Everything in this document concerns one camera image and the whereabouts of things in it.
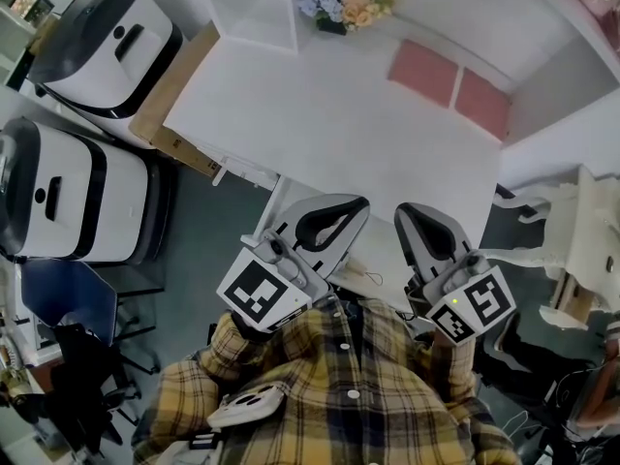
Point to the person's right forearm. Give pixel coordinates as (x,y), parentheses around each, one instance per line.
(453,366)

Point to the cream carved furniture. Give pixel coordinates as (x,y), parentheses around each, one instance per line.
(581,226)

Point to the black office chair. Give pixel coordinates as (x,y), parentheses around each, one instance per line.
(82,381)

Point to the white desk frame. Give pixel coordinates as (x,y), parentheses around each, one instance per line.
(264,201)

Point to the black bag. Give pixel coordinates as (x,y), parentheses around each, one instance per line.
(523,351)

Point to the white and black appliance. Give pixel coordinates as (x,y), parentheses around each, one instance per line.
(72,196)
(106,51)

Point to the person's left forearm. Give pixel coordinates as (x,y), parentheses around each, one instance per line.
(227,344)

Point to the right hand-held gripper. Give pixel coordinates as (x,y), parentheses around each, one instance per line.
(465,303)

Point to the brown cardboard box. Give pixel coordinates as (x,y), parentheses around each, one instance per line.
(169,90)

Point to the flower bouquet in black pot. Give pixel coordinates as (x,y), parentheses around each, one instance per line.
(351,0)

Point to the blue chair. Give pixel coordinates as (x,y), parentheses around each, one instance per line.
(68,293)

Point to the white shelf unit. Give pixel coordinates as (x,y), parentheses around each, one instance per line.
(257,8)

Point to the framed picture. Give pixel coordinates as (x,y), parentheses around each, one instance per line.
(31,2)

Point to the yellow plaid shirt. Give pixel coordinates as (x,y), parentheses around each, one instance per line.
(339,405)

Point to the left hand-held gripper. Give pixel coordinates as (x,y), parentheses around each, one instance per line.
(271,279)

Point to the white chest-mounted device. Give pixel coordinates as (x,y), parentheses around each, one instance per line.
(247,405)

